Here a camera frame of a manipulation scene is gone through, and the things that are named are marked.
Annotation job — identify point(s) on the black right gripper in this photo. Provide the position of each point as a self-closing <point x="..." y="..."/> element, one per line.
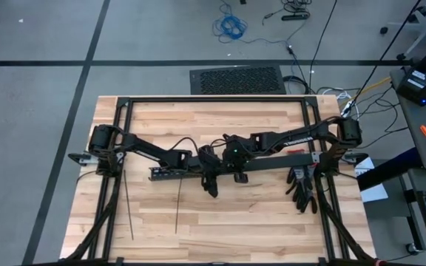
<point x="237" y="157"/>

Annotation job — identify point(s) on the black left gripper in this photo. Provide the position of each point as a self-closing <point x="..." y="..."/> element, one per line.
<point x="209" y="162"/>

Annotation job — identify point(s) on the dark duct cover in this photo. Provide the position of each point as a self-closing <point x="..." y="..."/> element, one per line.
<point x="283" y="161"/>

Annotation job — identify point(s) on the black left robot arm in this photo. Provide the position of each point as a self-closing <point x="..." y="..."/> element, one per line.
<point x="146" y="147"/>

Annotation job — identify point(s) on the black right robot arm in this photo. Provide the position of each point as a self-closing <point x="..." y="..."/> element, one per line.
<point x="298" y="140"/>

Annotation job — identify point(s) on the long black zip tie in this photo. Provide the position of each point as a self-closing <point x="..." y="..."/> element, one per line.
<point x="178" y="207"/>
<point x="128" y="204"/>

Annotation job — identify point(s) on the grey black work glove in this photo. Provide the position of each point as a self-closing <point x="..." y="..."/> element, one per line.
<point x="309" y="199"/>

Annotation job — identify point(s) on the black perforated floor grate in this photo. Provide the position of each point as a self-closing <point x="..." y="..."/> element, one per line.
<point x="235" y="79"/>

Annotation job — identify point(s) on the white paper sheet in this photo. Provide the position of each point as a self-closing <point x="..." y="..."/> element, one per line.
<point x="375" y="192"/>

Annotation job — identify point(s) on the black power strip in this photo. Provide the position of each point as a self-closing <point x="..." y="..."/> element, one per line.
<point x="295" y="16"/>

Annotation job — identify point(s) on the grey side desk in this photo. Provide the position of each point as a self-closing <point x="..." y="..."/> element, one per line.
<point x="416" y="125"/>

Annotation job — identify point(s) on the grey office chair base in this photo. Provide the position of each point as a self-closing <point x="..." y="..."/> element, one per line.
<point x="425" y="26"/>

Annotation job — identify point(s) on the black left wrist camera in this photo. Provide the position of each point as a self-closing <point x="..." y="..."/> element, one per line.
<point x="205" y="150"/>

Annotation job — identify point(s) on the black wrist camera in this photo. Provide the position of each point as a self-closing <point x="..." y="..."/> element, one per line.
<point x="231" y="139"/>
<point x="205" y="150"/>

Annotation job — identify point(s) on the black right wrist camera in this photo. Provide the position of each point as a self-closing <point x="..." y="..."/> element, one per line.
<point x="231" y="139"/>

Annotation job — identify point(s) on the black aluminium table frame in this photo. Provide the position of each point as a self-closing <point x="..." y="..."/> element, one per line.
<point x="216" y="99"/>

